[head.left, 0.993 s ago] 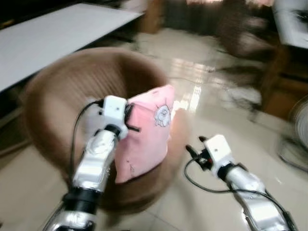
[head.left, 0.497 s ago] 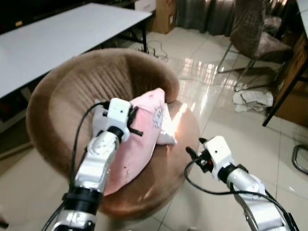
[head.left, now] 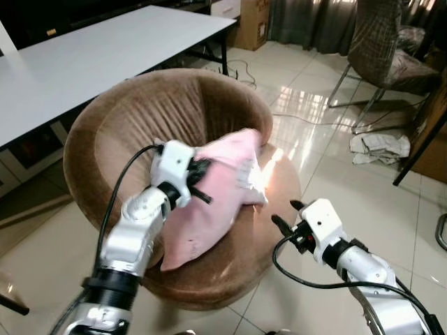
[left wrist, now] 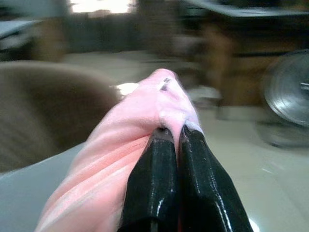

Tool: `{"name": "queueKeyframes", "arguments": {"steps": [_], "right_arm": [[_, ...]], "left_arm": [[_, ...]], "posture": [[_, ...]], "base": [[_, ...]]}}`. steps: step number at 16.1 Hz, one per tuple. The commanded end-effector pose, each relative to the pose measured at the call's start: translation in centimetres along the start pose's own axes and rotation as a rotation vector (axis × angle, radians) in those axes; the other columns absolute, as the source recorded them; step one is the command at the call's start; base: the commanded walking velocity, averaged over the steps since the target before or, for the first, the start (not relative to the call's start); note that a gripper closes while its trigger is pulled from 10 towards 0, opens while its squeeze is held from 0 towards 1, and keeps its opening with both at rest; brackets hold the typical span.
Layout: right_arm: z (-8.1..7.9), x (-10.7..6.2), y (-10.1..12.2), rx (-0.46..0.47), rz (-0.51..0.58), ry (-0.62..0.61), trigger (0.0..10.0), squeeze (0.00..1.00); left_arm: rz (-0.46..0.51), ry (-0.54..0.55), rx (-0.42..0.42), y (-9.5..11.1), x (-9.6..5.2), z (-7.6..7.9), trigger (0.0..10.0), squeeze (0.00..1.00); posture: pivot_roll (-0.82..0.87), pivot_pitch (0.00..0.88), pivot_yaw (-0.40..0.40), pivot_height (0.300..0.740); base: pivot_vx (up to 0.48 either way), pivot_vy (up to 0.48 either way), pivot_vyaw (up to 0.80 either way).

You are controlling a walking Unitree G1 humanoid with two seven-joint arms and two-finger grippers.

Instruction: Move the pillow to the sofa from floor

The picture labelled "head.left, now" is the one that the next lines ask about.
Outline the pink cartoon pillow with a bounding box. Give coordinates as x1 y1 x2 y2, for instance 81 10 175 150
160 128 269 272

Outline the brown round velvet sofa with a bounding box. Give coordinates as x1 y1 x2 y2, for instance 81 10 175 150
62 67 303 312

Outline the white crumpled cloth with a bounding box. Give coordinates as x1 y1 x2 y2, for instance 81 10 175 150
349 131 412 167

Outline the chrome chair base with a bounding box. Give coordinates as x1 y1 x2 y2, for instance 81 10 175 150
433 212 447 253

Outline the wooden desk with black leg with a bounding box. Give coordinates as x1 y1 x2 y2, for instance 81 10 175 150
392 66 447 186

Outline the brown cardboard box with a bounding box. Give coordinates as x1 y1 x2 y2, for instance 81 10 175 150
233 0 270 52

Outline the white table with black legs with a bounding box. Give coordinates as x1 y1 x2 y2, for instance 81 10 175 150
0 5 237 149

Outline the white drawer cabinet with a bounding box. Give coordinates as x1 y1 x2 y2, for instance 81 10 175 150
209 0 242 19

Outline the plaid covered metal chair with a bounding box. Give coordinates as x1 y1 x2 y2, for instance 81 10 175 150
328 0 445 135

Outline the dark grey curtain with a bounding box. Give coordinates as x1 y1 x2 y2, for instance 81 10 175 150
268 0 361 57

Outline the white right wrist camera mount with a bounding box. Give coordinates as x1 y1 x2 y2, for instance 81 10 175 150
296 198 347 265

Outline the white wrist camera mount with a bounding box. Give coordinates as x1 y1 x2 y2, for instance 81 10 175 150
296 198 347 265
149 139 197 207

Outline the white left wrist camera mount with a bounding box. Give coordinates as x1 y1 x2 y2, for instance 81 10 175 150
149 139 197 207

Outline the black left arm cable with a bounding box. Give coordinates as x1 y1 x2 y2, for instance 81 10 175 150
96 143 165 280

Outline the thin floor cable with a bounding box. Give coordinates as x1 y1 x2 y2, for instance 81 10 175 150
225 59 261 89

